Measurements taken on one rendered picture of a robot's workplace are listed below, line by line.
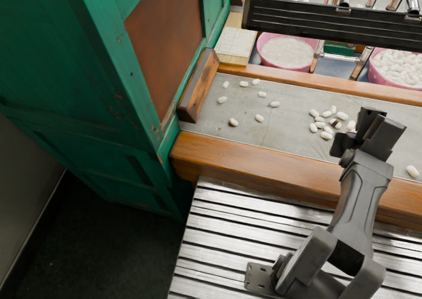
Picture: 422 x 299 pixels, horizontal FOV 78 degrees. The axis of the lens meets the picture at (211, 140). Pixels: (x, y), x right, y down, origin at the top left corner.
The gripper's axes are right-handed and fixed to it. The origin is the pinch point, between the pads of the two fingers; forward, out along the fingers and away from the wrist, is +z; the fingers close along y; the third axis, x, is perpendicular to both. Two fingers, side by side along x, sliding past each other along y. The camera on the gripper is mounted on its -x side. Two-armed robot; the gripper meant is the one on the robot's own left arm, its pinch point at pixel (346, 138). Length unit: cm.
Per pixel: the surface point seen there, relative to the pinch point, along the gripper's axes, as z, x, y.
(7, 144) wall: 8, 36, 132
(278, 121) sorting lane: 15.1, 2.5, 18.5
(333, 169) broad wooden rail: 1.6, 10.6, 0.3
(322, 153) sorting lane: 8.1, 8.3, 3.1
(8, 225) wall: 2, 75, 129
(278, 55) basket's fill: 41, -19, 24
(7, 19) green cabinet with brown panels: -36, -17, 71
